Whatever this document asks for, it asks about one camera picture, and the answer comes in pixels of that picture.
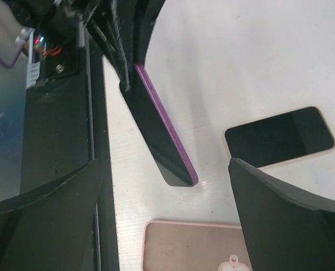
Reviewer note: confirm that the pink phone case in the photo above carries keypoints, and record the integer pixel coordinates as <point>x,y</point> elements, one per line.
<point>172,245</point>

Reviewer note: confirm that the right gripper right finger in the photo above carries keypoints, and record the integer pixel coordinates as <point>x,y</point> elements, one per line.
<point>284,227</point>

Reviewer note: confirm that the purple smartphone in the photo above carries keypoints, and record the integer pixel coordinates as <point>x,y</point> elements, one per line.
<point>158,131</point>

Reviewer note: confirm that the phone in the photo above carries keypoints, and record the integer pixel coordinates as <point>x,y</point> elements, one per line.
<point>280,138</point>

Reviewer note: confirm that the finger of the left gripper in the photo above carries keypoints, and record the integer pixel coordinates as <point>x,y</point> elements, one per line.
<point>110,24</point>
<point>145,16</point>

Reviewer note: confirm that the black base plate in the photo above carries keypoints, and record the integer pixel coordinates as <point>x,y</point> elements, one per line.
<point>65,126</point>

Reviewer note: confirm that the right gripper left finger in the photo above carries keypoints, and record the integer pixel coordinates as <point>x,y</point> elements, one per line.
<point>48,227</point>

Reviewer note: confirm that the left white cable duct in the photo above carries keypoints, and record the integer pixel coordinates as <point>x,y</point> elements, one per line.
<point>33,69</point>

